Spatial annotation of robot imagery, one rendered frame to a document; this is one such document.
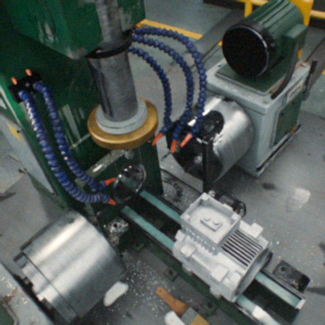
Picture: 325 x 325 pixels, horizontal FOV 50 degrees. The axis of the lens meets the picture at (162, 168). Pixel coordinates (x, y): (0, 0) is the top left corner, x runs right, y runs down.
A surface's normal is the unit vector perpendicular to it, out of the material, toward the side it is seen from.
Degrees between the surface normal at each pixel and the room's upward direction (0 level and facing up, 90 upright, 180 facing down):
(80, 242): 21
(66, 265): 32
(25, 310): 0
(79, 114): 90
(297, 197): 0
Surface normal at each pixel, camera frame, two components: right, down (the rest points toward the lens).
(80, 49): 0.73, 0.47
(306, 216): -0.10, -0.65
